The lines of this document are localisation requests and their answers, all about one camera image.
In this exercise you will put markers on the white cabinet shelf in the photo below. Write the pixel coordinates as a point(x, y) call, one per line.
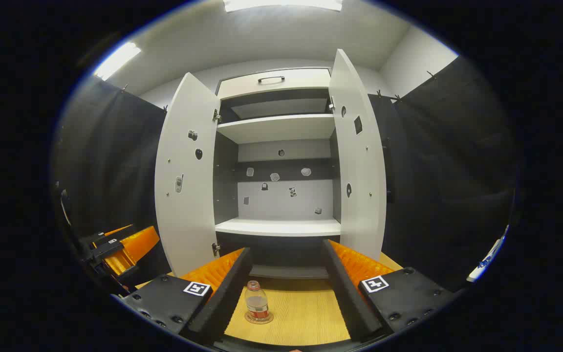
point(276, 129)
point(276, 227)

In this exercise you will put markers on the white and grey cabinet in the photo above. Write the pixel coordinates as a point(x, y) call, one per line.
point(286, 200)

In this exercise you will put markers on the white door with phone sticker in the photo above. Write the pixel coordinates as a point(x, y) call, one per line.
point(188, 195)

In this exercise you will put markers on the ceiling light panel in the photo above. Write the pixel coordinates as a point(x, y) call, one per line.
point(117, 60)
point(281, 5)

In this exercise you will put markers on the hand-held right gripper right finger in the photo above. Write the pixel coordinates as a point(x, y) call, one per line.
point(347, 298)

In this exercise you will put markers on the clear plastic bottle red label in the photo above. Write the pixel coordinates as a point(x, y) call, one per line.
point(257, 305)

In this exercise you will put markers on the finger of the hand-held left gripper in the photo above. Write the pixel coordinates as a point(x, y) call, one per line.
point(97, 238)
point(140, 242)

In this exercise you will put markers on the round brown coaster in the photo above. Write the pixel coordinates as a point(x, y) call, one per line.
point(268, 318)

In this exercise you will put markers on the white cabinet drawer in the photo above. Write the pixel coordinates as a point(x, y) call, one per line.
point(301, 80)

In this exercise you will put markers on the white door with headphones sticker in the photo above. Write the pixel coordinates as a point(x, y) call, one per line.
point(359, 171)

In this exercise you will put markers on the metal door hinge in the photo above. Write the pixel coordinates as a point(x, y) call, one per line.
point(215, 248)
point(331, 103)
point(216, 116)

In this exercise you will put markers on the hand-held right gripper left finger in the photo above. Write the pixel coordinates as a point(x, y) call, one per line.
point(227, 298)

